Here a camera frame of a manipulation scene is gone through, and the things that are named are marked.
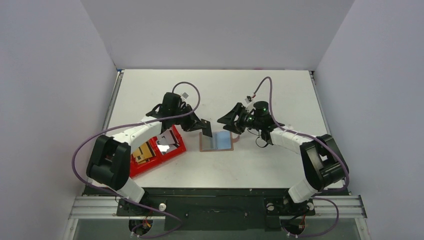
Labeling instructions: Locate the red three-compartment bin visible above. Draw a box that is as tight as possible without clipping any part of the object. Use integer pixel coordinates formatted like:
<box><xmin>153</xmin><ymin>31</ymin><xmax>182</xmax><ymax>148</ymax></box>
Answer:
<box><xmin>129</xmin><ymin>126</ymin><xmax>186</xmax><ymax>178</ymax></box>

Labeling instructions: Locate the gold cards stack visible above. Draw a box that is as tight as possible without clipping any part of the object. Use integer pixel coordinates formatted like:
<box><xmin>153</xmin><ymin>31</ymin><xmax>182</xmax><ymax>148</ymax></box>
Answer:
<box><xmin>132</xmin><ymin>142</ymin><xmax>156</xmax><ymax>164</ymax></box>

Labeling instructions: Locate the aluminium frame rail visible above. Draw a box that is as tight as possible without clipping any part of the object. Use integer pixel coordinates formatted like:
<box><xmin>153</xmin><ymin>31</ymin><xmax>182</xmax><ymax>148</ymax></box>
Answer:
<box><xmin>64</xmin><ymin>195</ymin><xmax>370</xmax><ymax>240</ymax></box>

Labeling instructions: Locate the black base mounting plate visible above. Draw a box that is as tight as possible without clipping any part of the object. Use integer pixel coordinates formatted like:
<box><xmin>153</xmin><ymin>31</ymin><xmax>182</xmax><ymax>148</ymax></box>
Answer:
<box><xmin>82</xmin><ymin>185</ymin><xmax>349</xmax><ymax>232</ymax></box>

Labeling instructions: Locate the tan leather card holder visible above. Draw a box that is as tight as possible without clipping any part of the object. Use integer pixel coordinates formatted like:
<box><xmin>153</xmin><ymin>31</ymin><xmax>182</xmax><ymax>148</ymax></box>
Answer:
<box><xmin>199</xmin><ymin>130</ymin><xmax>240</xmax><ymax>152</ymax></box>

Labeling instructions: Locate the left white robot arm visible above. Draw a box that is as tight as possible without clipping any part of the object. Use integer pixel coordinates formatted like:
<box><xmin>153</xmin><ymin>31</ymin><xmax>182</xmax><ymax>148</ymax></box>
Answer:
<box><xmin>86</xmin><ymin>92</ymin><xmax>212</xmax><ymax>203</ymax></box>

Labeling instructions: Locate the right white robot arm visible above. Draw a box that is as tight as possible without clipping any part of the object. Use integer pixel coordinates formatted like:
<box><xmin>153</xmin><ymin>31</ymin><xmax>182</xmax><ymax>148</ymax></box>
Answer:
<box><xmin>217</xmin><ymin>101</ymin><xmax>349</xmax><ymax>204</ymax></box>

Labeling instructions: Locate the silver mirrored card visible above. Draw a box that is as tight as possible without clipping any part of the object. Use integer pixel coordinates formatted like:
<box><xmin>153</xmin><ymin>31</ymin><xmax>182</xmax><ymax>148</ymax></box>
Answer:
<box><xmin>156</xmin><ymin>129</ymin><xmax>180</xmax><ymax>155</ymax></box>

